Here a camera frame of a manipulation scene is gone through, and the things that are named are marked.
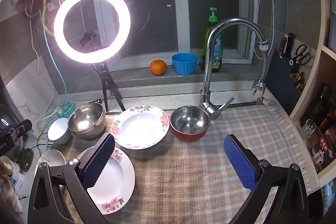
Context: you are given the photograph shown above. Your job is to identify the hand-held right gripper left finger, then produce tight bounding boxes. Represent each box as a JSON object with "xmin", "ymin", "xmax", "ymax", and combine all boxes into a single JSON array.
[{"xmin": 28, "ymin": 133, "xmax": 116, "ymax": 224}]

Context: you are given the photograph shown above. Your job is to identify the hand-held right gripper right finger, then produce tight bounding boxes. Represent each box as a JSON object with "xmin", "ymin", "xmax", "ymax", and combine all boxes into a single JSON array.
[{"xmin": 223, "ymin": 134, "xmax": 310, "ymax": 224}]

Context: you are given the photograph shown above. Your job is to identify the floral white plate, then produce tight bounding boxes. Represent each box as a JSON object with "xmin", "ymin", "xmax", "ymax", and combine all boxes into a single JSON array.
[
  {"xmin": 69, "ymin": 147, "xmax": 135, "ymax": 215},
  {"xmin": 112, "ymin": 105, "xmax": 170, "ymax": 149}
]

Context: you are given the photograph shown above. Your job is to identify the large steel bowl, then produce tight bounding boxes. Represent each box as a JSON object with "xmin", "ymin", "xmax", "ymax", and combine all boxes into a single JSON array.
[{"xmin": 68, "ymin": 102, "xmax": 107, "ymax": 140}]

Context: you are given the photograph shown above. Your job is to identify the light blue ceramic bowl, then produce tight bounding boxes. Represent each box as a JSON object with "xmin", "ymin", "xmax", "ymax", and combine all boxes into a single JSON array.
[{"xmin": 48, "ymin": 117, "xmax": 72, "ymax": 145}]

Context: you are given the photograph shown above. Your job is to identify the red steel bowl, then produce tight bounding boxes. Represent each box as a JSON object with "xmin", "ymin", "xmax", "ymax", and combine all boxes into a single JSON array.
[{"xmin": 170, "ymin": 106, "xmax": 211, "ymax": 142}]

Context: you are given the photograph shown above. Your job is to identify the person's left hand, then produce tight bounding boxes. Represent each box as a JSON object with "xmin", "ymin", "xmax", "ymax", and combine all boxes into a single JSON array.
[{"xmin": 0, "ymin": 157, "xmax": 24, "ymax": 214}]

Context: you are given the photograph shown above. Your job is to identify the dark green object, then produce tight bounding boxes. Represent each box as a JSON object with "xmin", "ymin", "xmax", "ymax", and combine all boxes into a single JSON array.
[{"xmin": 17, "ymin": 148, "xmax": 34, "ymax": 172}]

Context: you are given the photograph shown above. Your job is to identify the white ceramic bowl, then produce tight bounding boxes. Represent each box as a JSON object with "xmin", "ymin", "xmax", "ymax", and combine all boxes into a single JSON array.
[{"xmin": 34, "ymin": 149, "xmax": 67, "ymax": 174}]

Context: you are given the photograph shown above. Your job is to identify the checked cloth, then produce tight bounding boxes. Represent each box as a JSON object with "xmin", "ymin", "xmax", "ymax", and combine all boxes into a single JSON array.
[{"xmin": 51, "ymin": 105, "xmax": 321, "ymax": 224}]

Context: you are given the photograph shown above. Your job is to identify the clear drinking glass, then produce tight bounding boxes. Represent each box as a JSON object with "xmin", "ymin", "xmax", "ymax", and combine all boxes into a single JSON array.
[{"xmin": 301, "ymin": 119, "xmax": 317, "ymax": 140}]

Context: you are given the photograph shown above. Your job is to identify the teal round power strip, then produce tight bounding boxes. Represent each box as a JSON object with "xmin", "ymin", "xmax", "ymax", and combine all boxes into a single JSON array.
[{"xmin": 42, "ymin": 4, "xmax": 76, "ymax": 140}]

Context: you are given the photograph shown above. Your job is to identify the black tripod stand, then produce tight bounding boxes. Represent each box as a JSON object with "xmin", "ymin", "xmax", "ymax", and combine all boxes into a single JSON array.
[{"xmin": 80, "ymin": 32, "xmax": 126, "ymax": 112}]

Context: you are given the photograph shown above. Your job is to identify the dark printed box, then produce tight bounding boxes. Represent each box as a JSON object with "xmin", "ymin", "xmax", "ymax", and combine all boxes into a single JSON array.
[{"xmin": 310, "ymin": 130, "xmax": 336, "ymax": 174}]

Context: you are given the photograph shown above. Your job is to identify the dark knife block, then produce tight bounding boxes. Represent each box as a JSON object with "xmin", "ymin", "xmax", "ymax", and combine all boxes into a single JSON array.
[{"xmin": 265, "ymin": 52, "xmax": 306, "ymax": 115}]

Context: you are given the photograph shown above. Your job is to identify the dark bottles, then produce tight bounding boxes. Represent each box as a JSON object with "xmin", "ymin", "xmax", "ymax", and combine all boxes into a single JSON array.
[{"xmin": 312, "ymin": 84, "xmax": 332, "ymax": 125}]

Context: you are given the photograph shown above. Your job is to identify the green dish soap bottle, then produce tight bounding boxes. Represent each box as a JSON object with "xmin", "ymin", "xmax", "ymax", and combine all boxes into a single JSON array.
[{"xmin": 202, "ymin": 7, "xmax": 224, "ymax": 73}]

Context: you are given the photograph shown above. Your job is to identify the orange fruit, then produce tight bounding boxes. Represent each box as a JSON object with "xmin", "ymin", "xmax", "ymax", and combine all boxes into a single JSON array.
[{"xmin": 150, "ymin": 59, "xmax": 167, "ymax": 75}]

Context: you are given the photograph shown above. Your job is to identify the chrome faucet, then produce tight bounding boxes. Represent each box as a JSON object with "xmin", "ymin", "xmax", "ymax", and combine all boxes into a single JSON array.
[{"xmin": 199, "ymin": 17, "xmax": 269, "ymax": 121}]

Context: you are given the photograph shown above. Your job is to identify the blue fluted cup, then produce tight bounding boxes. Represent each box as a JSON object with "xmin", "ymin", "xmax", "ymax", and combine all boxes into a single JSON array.
[{"xmin": 171, "ymin": 53, "xmax": 198, "ymax": 76}]

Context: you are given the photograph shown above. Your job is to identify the window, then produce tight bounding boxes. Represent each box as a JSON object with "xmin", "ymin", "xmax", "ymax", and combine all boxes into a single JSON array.
[{"xmin": 92, "ymin": 0, "xmax": 259, "ymax": 69}]

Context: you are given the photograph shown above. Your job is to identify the wooden shelf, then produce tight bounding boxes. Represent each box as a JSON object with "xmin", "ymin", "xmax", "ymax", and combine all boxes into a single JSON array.
[{"xmin": 289, "ymin": 0, "xmax": 336, "ymax": 188}]

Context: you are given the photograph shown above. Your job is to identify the flexible metal sprayer hose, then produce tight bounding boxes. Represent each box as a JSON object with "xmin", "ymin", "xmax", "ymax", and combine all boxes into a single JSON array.
[{"xmin": 251, "ymin": 40, "xmax": 271, "ymax": 105}]

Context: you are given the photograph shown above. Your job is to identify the white power cable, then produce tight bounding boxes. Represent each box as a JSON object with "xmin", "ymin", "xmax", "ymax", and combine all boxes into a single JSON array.
[{"xmin": 26, "ymin": 0, "xmax": 66, "ymax": 122}]

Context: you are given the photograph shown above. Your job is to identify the white ring light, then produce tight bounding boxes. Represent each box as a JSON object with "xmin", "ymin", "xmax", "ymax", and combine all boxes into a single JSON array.
[{"xmin": 54, "ymin": 0, "xmax": 131, "ymax": 63}]

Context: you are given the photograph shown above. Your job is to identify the black handled scissors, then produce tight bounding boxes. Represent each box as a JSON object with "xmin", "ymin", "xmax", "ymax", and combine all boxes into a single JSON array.
[{"xmin": 289, "ymin": 43, "xmax": 311, "ymax": 65}]

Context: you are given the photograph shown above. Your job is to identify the brown handled knife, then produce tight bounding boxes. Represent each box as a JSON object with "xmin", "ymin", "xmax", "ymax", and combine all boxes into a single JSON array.
[{"xmin": 278, "ymin": 36, "xmax": 288, "ymax": 59}]

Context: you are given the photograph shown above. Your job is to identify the black handled knife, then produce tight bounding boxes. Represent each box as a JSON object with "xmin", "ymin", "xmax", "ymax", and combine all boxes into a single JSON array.
[{"xmin": 285, "ymin": 33, "xmax": 296, "ymax": 58}]

